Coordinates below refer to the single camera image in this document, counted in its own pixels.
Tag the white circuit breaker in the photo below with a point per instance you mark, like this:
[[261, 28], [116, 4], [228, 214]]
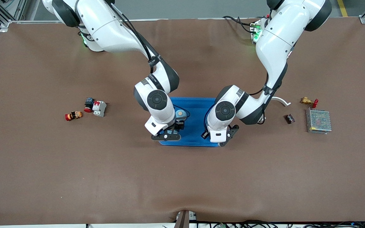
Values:
[[99, 108]]

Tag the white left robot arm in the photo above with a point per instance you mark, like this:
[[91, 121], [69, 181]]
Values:
[[277, 41]]

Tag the blue plastic tray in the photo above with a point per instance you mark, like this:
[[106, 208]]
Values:
[[195, 126]]

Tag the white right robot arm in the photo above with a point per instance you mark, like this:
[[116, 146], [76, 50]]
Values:
[[112, 28]]

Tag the black cylindrical capacitor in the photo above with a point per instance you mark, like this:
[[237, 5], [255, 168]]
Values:
[[289, 118]]

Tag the metal table clamp bracket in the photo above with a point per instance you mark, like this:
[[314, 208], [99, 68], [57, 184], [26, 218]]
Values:
[[184, 218]]

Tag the metal mesh power supply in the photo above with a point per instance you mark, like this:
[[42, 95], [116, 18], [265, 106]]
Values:
[[318, 121]]

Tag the red orange push button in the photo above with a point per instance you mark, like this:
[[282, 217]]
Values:
[[73, 116]]

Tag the light blue call bell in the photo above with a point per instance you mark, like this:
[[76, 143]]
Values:
[[170, 129], [180, 112]]

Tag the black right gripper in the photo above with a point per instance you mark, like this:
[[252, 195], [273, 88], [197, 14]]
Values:
[[179, 125]]

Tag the table cover sheet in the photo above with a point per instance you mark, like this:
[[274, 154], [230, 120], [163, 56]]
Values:
[[182, 177]]

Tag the white curved plastic strip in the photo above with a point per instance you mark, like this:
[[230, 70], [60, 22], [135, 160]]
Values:
[[282, 100]]

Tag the red black emergency stop button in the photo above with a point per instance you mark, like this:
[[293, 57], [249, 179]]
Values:
[[89, 104]]

